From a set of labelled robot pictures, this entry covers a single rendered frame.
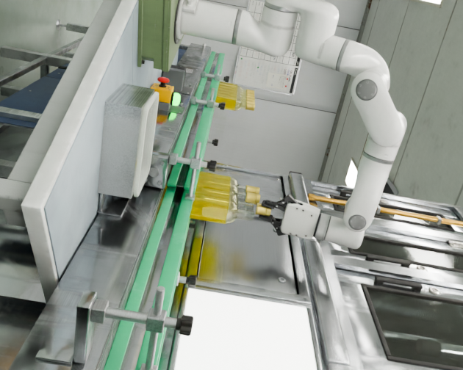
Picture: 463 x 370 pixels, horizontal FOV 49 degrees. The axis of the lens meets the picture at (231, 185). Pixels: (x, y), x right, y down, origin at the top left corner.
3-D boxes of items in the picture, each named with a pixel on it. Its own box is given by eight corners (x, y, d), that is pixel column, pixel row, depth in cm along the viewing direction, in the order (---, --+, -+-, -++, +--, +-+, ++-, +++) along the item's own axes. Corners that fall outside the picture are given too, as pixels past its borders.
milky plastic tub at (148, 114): (99, 194, 116) (137, 201, 117) (106, 101, 107) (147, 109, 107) (117, 166, 132) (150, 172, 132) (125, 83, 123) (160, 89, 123)
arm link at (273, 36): (229, 51, 138) (287, 64, 137) (238, 2, 130) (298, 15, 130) (234, 41, 146) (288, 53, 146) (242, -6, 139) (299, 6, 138)
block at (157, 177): (138, 186, 136) (164, 190, 136) (142, 153, 132) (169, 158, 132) (141, 180, 139) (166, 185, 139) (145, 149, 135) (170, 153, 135)
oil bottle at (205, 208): (160, 213, 142) (234, 226, 143) (162, 195, 140) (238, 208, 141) (163, 205, 147) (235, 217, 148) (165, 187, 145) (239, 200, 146)
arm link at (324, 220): (323, 237, 152) (314, 234, 153) (331, 211, 149) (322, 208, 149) (321, 248, 146) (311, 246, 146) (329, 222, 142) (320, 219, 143)
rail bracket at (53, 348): (34, 368, 77) (180, 390, 78) (37, 277, 70) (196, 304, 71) (46, 346, 81) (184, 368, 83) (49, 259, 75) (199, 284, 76)
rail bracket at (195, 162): (163, 196, 137) (209, 204, 137) (171, 139, 130) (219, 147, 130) (165, 191, 139) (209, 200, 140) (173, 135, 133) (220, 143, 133)
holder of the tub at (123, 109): (95, 213, 118) (128, 219, 119) (105, 100, 107) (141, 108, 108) (113, 183, 134) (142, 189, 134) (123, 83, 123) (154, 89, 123)
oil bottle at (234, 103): (198, 103, 249) (253, 114, 251) (199, 92, 247) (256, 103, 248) (198, 100, 254) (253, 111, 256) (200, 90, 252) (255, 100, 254)
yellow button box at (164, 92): (146, 106, 169) (168, 111, 169) (149, 85, 166) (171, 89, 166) (150, 101, 175) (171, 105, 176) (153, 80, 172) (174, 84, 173)
